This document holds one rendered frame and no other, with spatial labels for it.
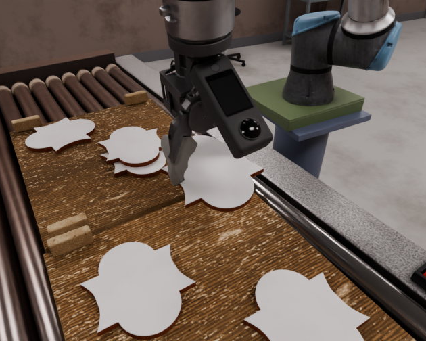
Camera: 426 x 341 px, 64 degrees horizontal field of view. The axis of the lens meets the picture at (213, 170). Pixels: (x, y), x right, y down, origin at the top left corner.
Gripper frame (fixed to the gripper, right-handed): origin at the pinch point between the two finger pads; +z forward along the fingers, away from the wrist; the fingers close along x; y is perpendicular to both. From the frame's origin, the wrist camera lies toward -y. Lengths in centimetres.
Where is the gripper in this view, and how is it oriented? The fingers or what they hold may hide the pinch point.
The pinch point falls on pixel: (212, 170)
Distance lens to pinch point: 50.3
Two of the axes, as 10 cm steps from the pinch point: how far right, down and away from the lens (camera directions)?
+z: 0.2, 7.0, 7.1
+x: -8.6, 3.7, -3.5
